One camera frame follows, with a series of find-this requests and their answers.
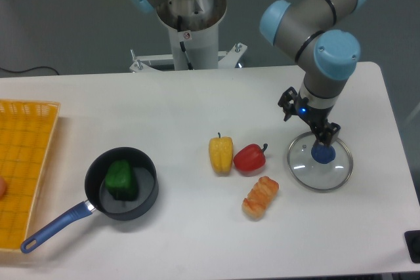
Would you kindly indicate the glass pot lid blue knob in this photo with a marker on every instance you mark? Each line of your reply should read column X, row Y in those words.
column 318, row 167

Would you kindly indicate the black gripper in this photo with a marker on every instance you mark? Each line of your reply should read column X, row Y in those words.
column 325, row 132

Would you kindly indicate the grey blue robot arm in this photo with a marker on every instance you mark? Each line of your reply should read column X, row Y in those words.
column 304, row 32

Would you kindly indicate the orange shrimp sushi toy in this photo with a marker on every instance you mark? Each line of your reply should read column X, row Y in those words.
column 260, row 197

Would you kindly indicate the black saucepan blue handle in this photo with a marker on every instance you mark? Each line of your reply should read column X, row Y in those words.
column 98, row 197

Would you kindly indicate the yellow woven basket tray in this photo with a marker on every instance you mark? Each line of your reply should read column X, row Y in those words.
column 27, row 130

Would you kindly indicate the green bell pepper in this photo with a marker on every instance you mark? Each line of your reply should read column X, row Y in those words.
column 121, row 182

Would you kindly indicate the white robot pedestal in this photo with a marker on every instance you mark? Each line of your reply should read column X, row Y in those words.
column 193, row 31

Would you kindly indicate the red bell pepper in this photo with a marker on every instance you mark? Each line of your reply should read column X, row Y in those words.
column 250, row 158

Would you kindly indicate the black device at table edge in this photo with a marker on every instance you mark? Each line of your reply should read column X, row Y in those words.
column 412, row 239

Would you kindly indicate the yellow bell pepper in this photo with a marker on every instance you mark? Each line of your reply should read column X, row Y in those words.
column 221, row 153

